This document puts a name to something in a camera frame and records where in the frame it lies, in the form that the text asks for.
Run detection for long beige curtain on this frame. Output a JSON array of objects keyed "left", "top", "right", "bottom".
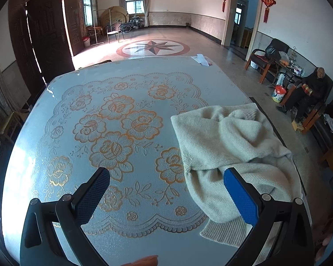
[{"left": 141, "top": 0, "right": 152, "bottom": 27}]

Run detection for metal frame chair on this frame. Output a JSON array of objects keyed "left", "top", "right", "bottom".
[{"left": 107, "top": 22, "right": 124, "bottom": 43}]

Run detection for small barred window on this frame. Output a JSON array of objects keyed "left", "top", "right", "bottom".
[{"left": 124, "top": 0, "right": 144, "bottom": 14}]

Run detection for grey window curtain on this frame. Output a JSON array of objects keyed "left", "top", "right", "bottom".
[{"left": 0, "top": 41, "right": 18, "bottom": 117}]

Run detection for cream knitted sweater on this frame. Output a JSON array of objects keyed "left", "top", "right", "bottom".
[{"left": 170, "top": 103, "right": 303, "bottom": 248}]

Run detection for cluttered side table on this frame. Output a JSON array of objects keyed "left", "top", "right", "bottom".
[{"left": 275, "top": 47, "right": 306, "bottom": 86}]

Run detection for dark wooden wardrobe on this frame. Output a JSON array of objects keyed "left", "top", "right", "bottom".
[{"left": 8, "top": 0, "right": 84, "bottom": 97}]

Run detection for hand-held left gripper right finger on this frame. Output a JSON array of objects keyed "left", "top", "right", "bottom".
[{"left": 223, "top": 167, "right": 314, "bottom": 266}]

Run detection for cream door frame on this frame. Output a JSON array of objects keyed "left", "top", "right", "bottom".
[{"left": 221, "top": 0, "right": 264, "bottom": 57}]

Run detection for white paper sheets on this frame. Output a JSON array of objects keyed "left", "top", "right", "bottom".
[{"left": 191, "top": 54, "right": 213, "bottom": 67}]

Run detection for narrow side window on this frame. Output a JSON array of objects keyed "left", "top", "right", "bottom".
[{"left": 83, "top": 0, "right": 93, "bottom": 25}]

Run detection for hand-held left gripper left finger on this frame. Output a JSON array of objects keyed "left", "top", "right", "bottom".
[{"left": 20, "top": 167, "right": 111, "bottom": 266}]

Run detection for floral plastic tablecloth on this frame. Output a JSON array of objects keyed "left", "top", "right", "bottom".
[{"left": 3, "top": 55, "right": 306, "bottom": 266}]

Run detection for person's left hand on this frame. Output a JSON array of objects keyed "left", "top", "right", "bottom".
[{"left": 126, "top": 255, "right": 159, "bottom": 266}]

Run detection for small wooden chair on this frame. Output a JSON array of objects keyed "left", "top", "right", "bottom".
[{"left": 87, "top": 25, "right": 104, "bottom": 38}]

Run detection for black wooden armchair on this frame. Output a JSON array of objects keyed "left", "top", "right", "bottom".
[{"left": 245, "top": 38, "right": 290, "bottom": 84}]

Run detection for red and white plastic bag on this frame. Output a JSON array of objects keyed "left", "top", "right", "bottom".
[{"left": 271, "top": 85, "right": 287, "bottom": 104}]

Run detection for parked tricycle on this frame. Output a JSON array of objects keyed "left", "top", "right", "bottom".
[{"left": 119, "top": 17, "right": 145, "bottom": 32}]

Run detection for large round bamboo tray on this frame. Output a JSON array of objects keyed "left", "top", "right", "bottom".
[{"left": 101, "top": 6, "right": 129, "bottom": 29}]

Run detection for large red knot ornament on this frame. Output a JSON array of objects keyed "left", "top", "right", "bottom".
[{"left": 261, "top": 0, "right": 276, "bottom": 23}]

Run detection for sheer side window curtain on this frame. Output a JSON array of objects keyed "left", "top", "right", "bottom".
[{"left": 88, "top": 0, "right": 99, "bottom": 27}]

